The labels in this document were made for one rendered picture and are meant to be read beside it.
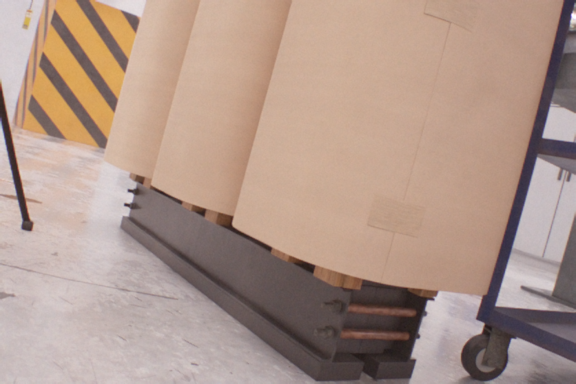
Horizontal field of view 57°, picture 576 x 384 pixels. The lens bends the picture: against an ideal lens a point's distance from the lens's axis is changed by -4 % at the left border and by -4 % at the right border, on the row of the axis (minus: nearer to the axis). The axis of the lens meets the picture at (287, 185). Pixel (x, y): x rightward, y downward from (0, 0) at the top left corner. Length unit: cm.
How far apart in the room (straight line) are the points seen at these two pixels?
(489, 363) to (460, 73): 66
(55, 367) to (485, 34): 81
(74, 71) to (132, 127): 458
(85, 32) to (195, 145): 507
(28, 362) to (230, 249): 62
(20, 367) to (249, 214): 45
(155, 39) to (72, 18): 458
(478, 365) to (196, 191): 72
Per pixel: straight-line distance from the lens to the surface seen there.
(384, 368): 110
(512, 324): 125
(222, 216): 130
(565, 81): 316
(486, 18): 95
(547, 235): 615
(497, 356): 130
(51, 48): 618
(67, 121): 622
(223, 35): 127
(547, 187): 624
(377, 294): 107
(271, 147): 97
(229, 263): 129
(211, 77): 126
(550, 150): 126
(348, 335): 102
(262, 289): 117
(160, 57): 164
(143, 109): 164
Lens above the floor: 34
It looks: 2 degrees down
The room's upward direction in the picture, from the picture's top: 15 degrees clockwise
